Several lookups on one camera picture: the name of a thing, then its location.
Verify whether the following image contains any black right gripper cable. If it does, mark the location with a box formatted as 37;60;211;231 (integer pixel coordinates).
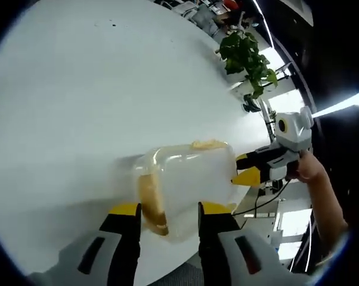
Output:
230;178;290;217

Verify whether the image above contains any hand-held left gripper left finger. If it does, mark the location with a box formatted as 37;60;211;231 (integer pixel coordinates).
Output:
27;202;143;286

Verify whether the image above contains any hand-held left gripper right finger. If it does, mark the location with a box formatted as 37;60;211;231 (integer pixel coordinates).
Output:
197;201;317;286

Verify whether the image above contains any long curved ceiling light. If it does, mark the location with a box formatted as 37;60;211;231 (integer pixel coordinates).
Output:
312;92;359;119

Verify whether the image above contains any green leafy plant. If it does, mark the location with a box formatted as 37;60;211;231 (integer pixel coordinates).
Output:
216;29;278;101

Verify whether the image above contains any clear box with plastic buckles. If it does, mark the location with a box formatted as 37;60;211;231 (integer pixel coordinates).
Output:
107;139;239;239

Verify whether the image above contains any person's right hand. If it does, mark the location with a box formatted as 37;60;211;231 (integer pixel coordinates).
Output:
295;150;325;182

